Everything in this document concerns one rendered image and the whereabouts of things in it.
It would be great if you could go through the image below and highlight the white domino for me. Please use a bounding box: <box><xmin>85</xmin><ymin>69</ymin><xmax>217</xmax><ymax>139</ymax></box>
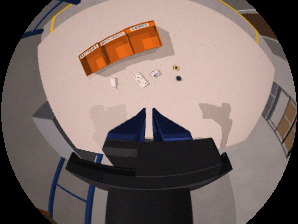
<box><xmin>133</xmin><ymin>72</ymin><xmax>148</xmax><ymax>88</ymax></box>

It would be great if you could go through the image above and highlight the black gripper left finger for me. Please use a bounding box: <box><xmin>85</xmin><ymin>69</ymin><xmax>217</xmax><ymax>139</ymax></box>
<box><xmin>105</xmin><ymin>108</ymin><xmax>146</xmax><ymax>142</ymax></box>

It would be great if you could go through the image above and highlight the orange rack of bins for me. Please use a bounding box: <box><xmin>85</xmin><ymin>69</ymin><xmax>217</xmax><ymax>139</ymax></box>
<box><xmin>78</xmin><ymin>20</ymin><xmax>163</xmax><ymax>76</ymax></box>

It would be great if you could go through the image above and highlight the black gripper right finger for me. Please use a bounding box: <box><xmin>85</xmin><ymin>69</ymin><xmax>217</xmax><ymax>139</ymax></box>
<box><xmin>152</xmin><ymin>108</ymin><xmax>193</xmax><ymax>142</ymax></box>

